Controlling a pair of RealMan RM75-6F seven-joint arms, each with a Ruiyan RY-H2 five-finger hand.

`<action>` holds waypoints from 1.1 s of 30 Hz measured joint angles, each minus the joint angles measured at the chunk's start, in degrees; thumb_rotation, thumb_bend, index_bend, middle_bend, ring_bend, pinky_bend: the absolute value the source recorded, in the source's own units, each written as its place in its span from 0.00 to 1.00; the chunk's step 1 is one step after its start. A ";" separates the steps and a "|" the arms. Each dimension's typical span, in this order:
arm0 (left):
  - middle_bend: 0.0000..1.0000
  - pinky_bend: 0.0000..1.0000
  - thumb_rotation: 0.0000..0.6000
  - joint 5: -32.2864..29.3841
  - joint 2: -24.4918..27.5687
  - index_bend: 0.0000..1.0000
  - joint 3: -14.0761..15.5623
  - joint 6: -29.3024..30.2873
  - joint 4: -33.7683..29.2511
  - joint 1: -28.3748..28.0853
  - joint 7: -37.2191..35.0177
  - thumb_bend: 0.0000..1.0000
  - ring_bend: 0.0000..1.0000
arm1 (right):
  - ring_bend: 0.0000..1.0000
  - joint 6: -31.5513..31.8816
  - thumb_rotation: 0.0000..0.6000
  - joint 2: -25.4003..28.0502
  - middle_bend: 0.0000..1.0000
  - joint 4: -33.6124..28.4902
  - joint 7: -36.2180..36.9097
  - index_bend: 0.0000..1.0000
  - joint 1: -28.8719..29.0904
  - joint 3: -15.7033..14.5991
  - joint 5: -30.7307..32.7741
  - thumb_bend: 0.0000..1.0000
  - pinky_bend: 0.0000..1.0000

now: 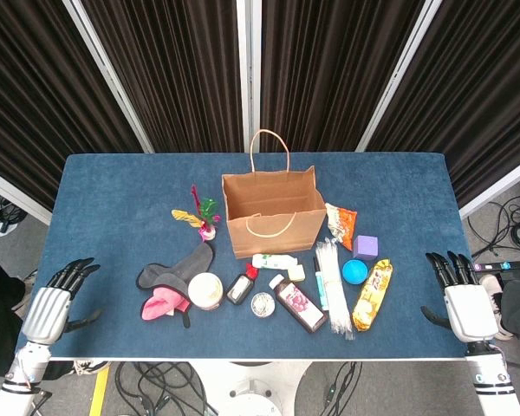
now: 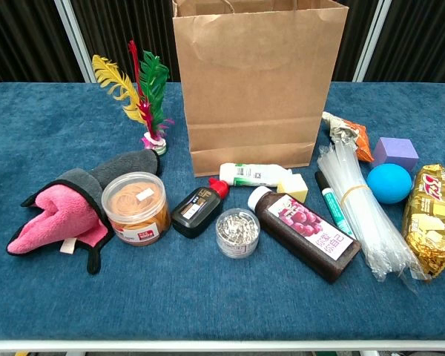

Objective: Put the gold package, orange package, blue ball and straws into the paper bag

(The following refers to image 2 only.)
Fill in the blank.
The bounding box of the bundle of transparent straws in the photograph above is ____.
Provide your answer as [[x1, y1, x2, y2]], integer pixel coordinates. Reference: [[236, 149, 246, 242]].
[[316, 142, 431, 285]]

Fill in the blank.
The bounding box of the orange snack bag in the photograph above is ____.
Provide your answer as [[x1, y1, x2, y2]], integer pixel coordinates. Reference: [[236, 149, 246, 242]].
[[321, 111, 375, 163]]

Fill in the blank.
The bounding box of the blue ball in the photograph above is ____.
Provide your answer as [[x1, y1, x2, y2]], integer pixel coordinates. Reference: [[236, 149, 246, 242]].
[[366, 162, 414, 205]]

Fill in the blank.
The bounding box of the purple foam block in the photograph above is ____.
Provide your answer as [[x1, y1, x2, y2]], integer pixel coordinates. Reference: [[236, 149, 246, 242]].
[[372, 136, 420, 173]]

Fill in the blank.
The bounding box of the gold foil package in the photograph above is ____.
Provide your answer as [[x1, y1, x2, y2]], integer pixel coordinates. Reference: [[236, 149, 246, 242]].
[[401, 163, 445, 280]]

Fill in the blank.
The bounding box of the white and green tube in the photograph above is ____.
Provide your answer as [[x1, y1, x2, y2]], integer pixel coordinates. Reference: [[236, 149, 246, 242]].
[[219, 162, 294, 188]]

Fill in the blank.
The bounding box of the yellow sponge block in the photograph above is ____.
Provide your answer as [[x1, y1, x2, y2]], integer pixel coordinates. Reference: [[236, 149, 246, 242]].
[[276, 173, 309, 204]]

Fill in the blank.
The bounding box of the brown paper shopping bag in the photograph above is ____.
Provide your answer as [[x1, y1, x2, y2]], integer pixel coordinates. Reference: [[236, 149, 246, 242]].
[[171, 0, 350, 178]]

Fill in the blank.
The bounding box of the black ink bottle red cap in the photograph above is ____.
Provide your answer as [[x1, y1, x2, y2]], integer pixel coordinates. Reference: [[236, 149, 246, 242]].
[[170, 177, 230, 240]]

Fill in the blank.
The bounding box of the clear jar of rubber bands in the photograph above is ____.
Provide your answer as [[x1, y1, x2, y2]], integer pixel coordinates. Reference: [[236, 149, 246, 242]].
[[101, 171, 171, 247]]

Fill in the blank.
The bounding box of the dark juice bottle grape label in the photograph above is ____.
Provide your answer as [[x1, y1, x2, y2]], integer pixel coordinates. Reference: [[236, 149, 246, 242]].
[[247, 185, 362, 285]]

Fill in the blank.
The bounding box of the colourful feather shuttlecock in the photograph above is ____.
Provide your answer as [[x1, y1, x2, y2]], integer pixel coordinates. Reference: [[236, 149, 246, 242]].
[[91, 39, 175, 156]]

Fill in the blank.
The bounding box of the green marker pen black cap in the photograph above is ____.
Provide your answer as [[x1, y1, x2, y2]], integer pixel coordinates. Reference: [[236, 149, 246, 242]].
[[314, 170, 357, 240]]

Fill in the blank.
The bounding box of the blue fabric covered table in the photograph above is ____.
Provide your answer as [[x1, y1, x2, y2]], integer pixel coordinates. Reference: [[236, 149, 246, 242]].
[[0, 81, 445, 356]]

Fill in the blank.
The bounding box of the pink and grey cloth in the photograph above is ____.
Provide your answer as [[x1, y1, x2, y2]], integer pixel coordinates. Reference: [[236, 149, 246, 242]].
[[6, 149, 161, 276]]

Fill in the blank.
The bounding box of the black pleated curtain panel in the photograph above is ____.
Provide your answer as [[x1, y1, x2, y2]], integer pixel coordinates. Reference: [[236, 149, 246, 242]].
[[0, 0, 83, 90], [70, 0, 182, 83], [363, 0, 445, 85], [332, 0, 380, 82]]

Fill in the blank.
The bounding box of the white partition frame post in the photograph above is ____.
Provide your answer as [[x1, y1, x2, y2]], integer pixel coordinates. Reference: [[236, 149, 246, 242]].
[[53, 0, 97, 83], [352, 0, 394, 82]]

